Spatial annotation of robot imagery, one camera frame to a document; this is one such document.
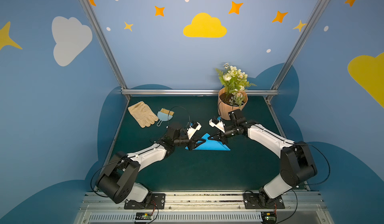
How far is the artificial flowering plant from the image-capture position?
922mm

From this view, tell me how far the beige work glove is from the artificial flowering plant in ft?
1.82

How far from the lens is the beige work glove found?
1.07 m
